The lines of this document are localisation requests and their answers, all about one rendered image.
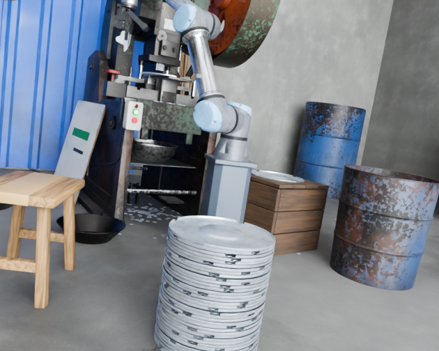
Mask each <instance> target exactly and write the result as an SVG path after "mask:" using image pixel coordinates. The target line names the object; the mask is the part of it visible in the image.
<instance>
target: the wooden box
mask: <svg viewBox="0 0 439 351"><path fill-rule="evenodd" d="M304 180H305V181H304V182H283V181H278V180H271V179H267V178H261V177H258V176H255V175H252V174H251V178H250V182H249V190H248V195H247V203H246V208H245V216H244V221H243V223H244V224H245V222H246V223H248V224H253V225H255V226H258V227H260V228H263V229H265V230H267V231H268V232H270V233H271V234H272V235H273V236H274V237H275V239H276V241H275V252H274V254H273V255H274V256H276V255H282V254H291V253H296V252H301V251H311V250H315V249H317V246H318V239H319V235H320V229H321V224H322V220H323V213H324V210H323V209H325V202H326V198H327V195H328V188H329V185H324V184H321V183H319V182H314V181H311V180H306V179H304Z"/></svg>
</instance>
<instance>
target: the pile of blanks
mask: <svg viewBox="0 0 439 351"><path fill-rule="evenodd" d="M166 246H167V247H166V248H165V257H164V262H163V264H162V269H163V270H162V280H161V285H160V292H159V298H158V303H157V313H156V320H155V332H154V339H155V343H156V345H157V347H158V348H160V351H257V347H258V344H259V333H260V327H261V320H262V317H263V310H264V305H265V301H266V293H267V289H268V281H269V278H270V272H271V265H272V256H273V254H274V252H275V246H272V247H271V248H269V249H266V250H263V251H226V250H220V249H213V248H209V247H204V246H201V245H200V244H194V243H191V242H188V241H186V240H183V239H181V238H179V237H177V236H176V235H174V234H173V233H172V232H171V231H170V230H169V227H168V234H167V244H166Z"/></svg>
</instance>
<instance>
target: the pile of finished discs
mask: <svg viewBox="0 0 439 351"><path fill-rule="evenodd" d="M251 174H252V175H254V176H258V177H261V178H267V179H271V180H278V181H283V182H304V181H305V180H304V179H302V178H299V177H297V176H296V177H294V178H293V176H292V175H289V174H285V173H278V172H273V171H262V170H259V171H256V170H252V173H251Z"/></svg>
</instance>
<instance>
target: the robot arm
mask: <svg viewBox="0 0 439 351"><path fill-rule="evenodd" d="M163 1H164V2H166V3H167V4H168V5H170V6H171V7H172V8H173V9H174V10H176V13H175V15H174V18H173V27H174V29H175V30H176V31H177V32H179V33H180V34H181V37H182V41H183V43H185V44H186V45H187V48H188V51H189V55H190V60H191V64H192V69H193V73H194V78H195V82H196V85H197V91H198V94H199V99H198V100H197V105H196V106H195V108H194V110H195V111H194V113H193V116H194V122H195V123H196V125H197V127H198V128H199V129H201V130H203V131H206V132H212V133H213V132H217V133H221V134H220V139H219V142H218V144H217V146H216V148H215V150H214V153H213V157H216V158H220V159H225V160H230V161H236V162H248V161H249V153H248V148H247V139H248V134H249V126H250V120H251V118H252V110H251V108H250V107H248V106H246V105H243V104H239V103H236V102H226V100H225V96H224V95H223V94H221V93H220V90H219V86H218V83H217V77H216V74H215V69H214V66H213V60H212V57H211V54H210V48H209V45H208V40H212V39H214V38H216V37H217V36H218V34H219V32H220V29H221V24H220V20H219V19H218V17H217V16H216V15H214V14H212V13H210V12H209V11H207V10H203V9H201V8H200V7H198V6H197V5H196V4H194V3H193V2H191V1H190V0H163ZM137 2H138V0H121V4H119V3H118V4H117V7H118V10H117V14H116V15H115V16H114V21H115V22H114V23H113V27H114V28H115V29H116V30H119V31H122V32H121V35H120V36H118V37H116V41H117V42H118V43H120V44H122V45H124V46H123V51H124V52H125V51H126V50H127V49H128V47H129V44H130V41H131V37H132V32H133V28H134V22H136V23H137V24H138V25H139V26H140V28H141V30H142V31H145V32H147V31H148V30H149V27H148V25H147V24H146V23H145V22H144V23H143V22H142V21H141V20H140V19H139V18H138V17H137V16H136V15H135V14H134V13H133V12H132V11H136V7H137Z"/></svg>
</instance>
